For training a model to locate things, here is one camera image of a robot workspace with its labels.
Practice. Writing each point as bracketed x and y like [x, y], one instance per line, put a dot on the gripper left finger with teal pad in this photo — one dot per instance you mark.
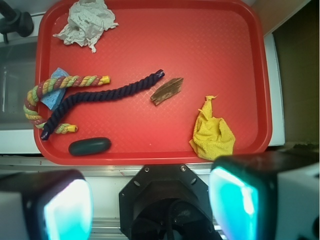
[49, 205]

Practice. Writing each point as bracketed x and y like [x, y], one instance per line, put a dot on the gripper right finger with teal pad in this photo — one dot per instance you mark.
[274, 195]

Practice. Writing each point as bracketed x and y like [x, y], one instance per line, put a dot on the yellow cloth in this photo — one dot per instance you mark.
[211, 137]

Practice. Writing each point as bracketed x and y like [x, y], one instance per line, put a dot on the dark green oval soap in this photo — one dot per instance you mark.
[89, 146]

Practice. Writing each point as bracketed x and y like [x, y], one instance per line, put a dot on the blue sponge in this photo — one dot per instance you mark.
[53, 99]

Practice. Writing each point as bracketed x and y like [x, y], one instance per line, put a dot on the red plastic tray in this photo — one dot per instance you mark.
[216, 46]

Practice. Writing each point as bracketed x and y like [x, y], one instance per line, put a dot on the brown wood piece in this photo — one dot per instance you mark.
[167, 90]

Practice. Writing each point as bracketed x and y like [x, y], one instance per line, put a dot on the grey sink basin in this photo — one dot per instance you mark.
[17, 77]

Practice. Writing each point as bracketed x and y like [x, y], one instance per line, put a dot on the brown cardboard panel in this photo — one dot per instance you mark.
[291, 30]

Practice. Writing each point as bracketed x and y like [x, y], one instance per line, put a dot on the grey faucet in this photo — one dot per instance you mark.
[14, 21]

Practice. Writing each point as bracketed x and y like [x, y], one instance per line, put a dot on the crumpled white paper towel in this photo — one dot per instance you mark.
[87, 21]

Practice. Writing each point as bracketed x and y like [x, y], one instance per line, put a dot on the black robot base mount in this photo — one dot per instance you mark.
[166, 202]

